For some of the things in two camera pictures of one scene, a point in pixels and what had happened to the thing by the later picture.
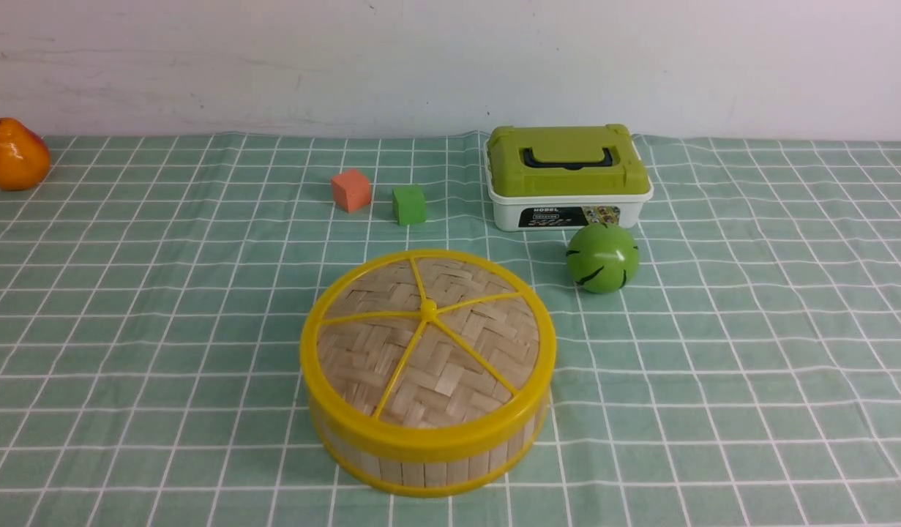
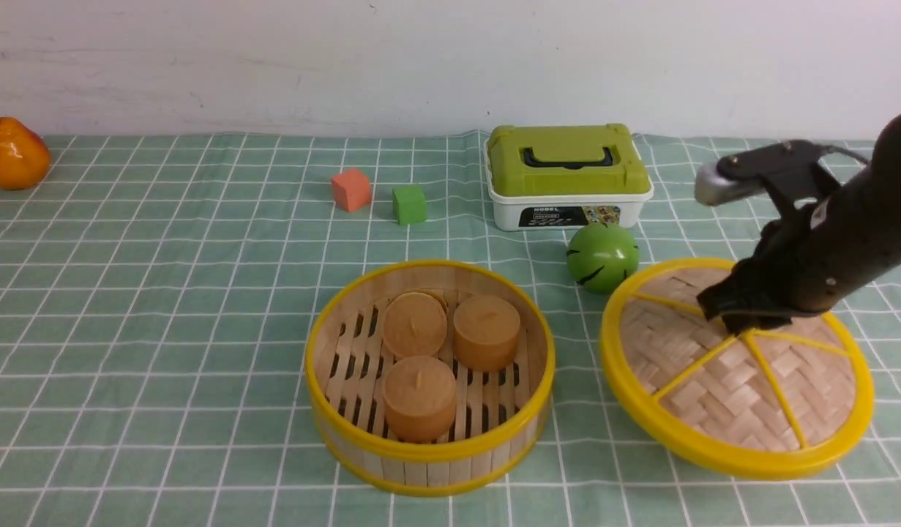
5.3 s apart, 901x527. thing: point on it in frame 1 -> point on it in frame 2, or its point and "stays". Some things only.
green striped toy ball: x=602 y=257 stays
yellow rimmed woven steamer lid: x=427 y=356 -> x=763 y=404
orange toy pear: x=13 y=158 stays
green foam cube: x=409 y=204 stays
